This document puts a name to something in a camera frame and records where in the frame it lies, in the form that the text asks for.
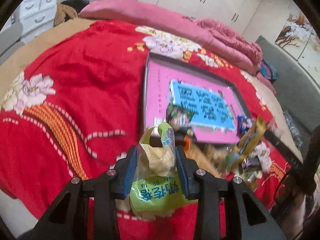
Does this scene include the green clear pastry bag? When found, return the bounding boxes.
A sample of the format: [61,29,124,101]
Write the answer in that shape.
[130,122,195,220]

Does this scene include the black green cartoon snack packet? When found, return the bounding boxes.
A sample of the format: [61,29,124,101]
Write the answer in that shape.
[166,103,195,137]

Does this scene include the blue Oreo cookie packet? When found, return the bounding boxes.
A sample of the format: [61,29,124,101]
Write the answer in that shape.
[237,115,253,135]

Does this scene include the orange wrapped cake snack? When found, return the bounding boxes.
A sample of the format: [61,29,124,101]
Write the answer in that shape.
[184,137,220,178]

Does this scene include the pink and blue book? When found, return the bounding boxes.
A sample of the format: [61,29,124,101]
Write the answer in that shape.
[145,60,245,144]

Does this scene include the gold wrapped snack stick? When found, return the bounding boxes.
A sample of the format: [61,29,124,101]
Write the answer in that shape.
[236,116,266,158]

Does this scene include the dark shallow cardboard box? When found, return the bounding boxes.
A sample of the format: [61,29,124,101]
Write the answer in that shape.
[143,52,253,145]

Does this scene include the red floral blanket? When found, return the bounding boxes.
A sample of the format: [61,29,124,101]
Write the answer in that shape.
[0,19,291,240]

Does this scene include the grey quilted headboard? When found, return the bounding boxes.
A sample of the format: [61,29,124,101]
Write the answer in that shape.
[257,36,319,133]

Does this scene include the colourful folded clothes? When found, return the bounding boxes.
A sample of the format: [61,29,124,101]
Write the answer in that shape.
[259,60,278,83]

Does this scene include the pink quilt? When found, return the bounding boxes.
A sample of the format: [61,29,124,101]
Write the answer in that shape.
[79,0,276,92]

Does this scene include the beige bed sheet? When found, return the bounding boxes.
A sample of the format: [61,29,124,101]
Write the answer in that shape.
[0,18,95,98]

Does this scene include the brown knitted blanket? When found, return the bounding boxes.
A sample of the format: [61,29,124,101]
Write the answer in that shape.
[54,3,78,27]

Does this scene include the dark clothes pile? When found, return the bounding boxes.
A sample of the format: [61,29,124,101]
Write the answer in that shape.
[61,0,90,13]

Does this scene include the white drawer cabinet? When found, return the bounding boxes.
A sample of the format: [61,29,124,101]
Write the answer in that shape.
[6,0,57,43]

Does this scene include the floral wall painting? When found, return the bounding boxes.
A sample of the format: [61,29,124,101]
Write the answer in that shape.
[275,4,320,83]

